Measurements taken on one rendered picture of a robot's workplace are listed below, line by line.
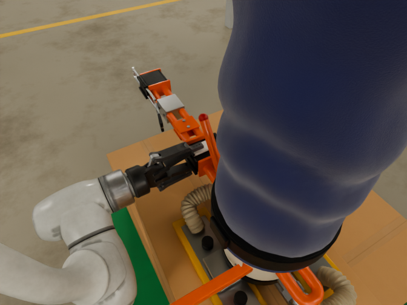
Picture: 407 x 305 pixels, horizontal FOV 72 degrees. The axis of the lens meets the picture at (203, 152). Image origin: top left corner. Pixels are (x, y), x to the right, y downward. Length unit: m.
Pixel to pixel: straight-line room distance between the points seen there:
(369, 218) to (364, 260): 0.20
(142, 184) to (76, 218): 0.15
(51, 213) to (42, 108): 2.30
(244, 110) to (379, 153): 0.13
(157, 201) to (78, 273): 0.32
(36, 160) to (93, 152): 0.42
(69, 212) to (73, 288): 0.16
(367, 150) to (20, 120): 2.77
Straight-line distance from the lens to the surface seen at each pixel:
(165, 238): 0.76
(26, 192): 2.30
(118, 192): 0.66
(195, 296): 0.56
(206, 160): 0.69
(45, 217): 0.67
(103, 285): 0.61
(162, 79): 0.95
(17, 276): 0.51
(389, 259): 1.36
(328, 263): 0.76
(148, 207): 0.81
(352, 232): 1.35
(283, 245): 0.42
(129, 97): 2.75
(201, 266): 0.71
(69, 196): 0.66
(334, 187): 0.33
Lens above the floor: 1.63
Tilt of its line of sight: 49 degrees down
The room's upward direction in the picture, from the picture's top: straight up
